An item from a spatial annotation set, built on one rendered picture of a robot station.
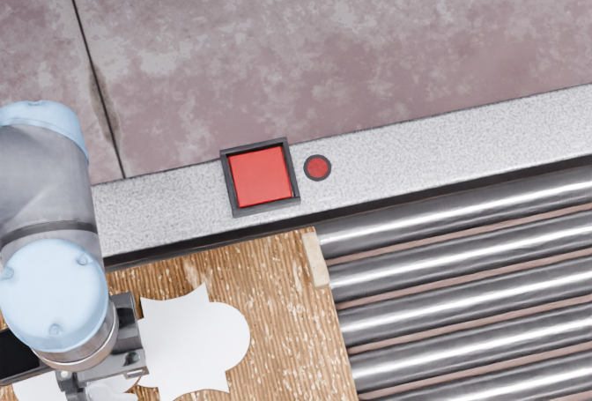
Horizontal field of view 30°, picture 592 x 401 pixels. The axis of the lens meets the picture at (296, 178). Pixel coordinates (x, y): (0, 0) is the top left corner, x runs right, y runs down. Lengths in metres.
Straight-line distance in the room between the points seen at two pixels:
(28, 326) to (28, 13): 1.60
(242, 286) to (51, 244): 0.39
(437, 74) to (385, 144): 1.05
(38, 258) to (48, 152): 0.09
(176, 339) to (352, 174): 0.27
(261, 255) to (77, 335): 0.40
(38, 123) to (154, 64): 1.42
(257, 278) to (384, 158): 0.20
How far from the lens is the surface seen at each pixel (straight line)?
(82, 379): 1.01
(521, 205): 1.24
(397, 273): 1.20
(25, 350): 0.99
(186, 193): 1.22
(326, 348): 1.16
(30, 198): 0.85
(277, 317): 1.16
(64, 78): 2.29
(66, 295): 0.81
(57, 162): 0.86
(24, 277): 0.81
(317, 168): 1.23
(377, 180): 1.23
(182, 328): 1.15
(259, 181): 1.21
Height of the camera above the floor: 2.08
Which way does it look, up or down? 72 degrees down
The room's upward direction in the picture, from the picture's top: 5 degrees clockwise
